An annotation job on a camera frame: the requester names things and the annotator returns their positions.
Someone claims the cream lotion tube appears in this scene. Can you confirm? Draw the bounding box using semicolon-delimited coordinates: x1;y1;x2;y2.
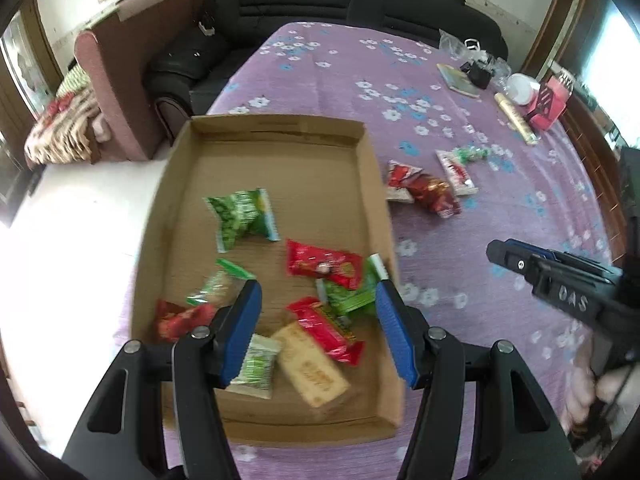
494;92;538;146

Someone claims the pink thermos with knit sleeve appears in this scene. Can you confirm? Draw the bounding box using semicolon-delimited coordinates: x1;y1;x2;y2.
528;68;575;131

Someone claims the green pea snack packet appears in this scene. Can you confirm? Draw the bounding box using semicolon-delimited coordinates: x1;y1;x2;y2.
204;188;280;254

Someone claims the shiny red foil snack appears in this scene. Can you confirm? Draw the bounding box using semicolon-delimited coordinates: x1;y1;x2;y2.
406;174;461;219

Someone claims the red snack packet with logo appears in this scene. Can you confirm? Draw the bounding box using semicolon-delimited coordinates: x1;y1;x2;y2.
286;240;363;289

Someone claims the clear plastic cup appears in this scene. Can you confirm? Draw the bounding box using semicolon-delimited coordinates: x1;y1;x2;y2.
504;73;540;106

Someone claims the black leather sofa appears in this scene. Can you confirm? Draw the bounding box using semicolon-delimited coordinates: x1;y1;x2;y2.
143;0;509;116

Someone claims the black phone stand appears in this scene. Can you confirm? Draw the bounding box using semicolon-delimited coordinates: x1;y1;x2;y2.
525;84;554;122

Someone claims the red snack bar packet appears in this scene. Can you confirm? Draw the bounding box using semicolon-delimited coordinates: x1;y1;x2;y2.
286;297;364;366

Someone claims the red white snack packet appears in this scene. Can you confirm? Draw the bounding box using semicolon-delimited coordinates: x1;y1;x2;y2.
386;159;423;204

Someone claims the small green clear candy packet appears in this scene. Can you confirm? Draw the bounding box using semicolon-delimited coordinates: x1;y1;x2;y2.
186;258;256;308

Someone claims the person right hand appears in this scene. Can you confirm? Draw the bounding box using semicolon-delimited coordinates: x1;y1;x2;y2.
561;336;640;440

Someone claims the brown pink armchair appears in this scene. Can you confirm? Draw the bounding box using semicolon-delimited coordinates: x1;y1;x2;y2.
74;0;203;162

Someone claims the purple floral tablecloth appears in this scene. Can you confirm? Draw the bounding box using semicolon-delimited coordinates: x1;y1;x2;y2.
114;19;622;480

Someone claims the olive flat pouch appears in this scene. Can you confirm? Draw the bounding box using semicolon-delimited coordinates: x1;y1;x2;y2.
436;63;480;99

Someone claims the white green snack packet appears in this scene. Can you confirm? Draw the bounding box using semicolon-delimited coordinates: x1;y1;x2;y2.
227;334;282;400

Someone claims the white red strip packet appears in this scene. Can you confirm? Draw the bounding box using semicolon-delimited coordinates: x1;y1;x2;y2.
436;150;478;197

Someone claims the patterned blanket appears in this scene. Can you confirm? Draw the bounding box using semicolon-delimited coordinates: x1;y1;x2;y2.
24;63;101;169

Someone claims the black small pot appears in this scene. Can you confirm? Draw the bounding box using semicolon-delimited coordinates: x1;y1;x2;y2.
460;61;494;90

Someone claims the yellow cake bar packet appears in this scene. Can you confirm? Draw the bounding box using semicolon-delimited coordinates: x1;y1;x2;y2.
271;322;350;408

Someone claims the cardboard tray box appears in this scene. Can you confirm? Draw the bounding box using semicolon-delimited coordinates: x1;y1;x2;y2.
130;114;405;446

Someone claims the dark red snack packet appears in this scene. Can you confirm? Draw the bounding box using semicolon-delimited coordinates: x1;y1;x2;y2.
155;300;217;342

